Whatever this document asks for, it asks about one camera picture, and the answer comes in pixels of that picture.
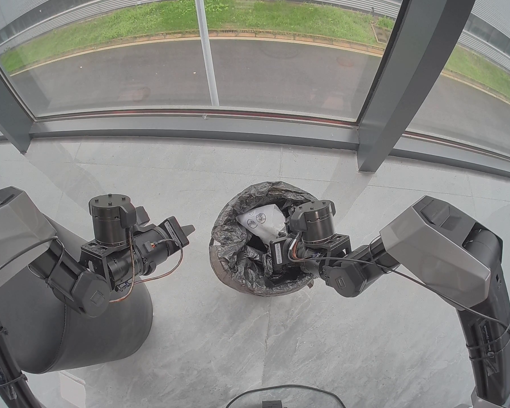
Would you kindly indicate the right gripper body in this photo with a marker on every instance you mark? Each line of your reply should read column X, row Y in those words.
column 282, row 255

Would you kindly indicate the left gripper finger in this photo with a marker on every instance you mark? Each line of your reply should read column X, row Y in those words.
column 188, row 230

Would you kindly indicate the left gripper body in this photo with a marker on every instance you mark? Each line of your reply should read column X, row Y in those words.
column 153, row 251

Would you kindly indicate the black plastic bag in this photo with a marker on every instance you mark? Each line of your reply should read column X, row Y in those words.
column 255, row 257

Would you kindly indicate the clear printed wrapper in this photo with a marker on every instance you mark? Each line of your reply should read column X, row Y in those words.
column 259, row 223

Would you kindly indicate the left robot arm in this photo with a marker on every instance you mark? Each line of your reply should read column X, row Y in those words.
column 17, row 227

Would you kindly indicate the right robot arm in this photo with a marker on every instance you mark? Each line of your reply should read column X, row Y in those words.
column 433, row 244

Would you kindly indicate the window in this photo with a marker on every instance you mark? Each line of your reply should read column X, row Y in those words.
column 429, row 57

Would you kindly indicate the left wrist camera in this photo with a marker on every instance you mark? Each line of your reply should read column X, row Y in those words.
column 142, row 217

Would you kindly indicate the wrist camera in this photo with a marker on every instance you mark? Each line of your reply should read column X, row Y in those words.
column 296, row 219
column 142, row 217

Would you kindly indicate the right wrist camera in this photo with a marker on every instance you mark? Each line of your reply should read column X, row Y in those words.
column 296, row 219

